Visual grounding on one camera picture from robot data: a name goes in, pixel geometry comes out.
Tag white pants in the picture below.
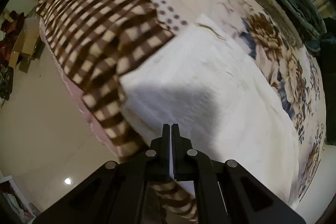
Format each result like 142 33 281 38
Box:
120 15 299 206

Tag pink bed sheet edge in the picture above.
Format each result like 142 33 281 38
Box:
39 18 117 155

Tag brown checkered blanket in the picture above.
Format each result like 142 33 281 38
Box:
36 0 199 222

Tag cardboard boxes clutter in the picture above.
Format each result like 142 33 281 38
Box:
1 11 41 105

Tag grey fuzzy folded cloth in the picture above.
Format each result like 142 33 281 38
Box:
255 0 303 48

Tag floral bed blanket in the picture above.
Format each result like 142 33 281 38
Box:
175 0 326 200

